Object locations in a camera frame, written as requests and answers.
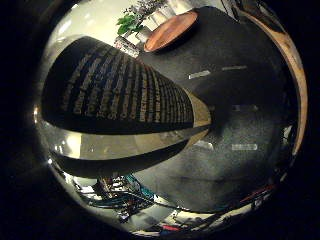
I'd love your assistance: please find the small dark potted plant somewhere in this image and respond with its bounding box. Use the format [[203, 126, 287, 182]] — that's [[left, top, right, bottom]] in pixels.
[[133, 0, 168, 18]]

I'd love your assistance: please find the patterned white package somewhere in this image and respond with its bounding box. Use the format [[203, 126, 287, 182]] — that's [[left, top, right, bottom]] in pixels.
[[113, 35, 141, 58]]

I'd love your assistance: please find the black label spray bottle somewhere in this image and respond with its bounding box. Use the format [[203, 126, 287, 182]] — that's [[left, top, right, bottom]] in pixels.
[[33, 34, 213, 179]]

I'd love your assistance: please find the red cable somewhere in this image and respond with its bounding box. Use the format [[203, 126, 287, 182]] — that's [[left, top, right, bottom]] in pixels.
[[239, 184, 278, 203]]

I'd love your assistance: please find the light wooden desk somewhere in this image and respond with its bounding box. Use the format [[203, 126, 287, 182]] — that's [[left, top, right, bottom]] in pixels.
[[239, 6, 308, 156]]

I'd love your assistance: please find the round wooden board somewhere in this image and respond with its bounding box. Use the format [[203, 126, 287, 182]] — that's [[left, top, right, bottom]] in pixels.
[[143, 10, 199, 54]]

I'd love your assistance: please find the bright green potted plant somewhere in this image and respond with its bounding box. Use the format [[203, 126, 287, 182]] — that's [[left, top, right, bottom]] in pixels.
[[115, 13, 144, 37]]

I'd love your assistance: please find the grey tape strip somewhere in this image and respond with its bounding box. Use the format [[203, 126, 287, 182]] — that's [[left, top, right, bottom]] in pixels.
[[231, 143, 259, 152], [188, 69, 212, 80], [221, 64, 248, 72]]

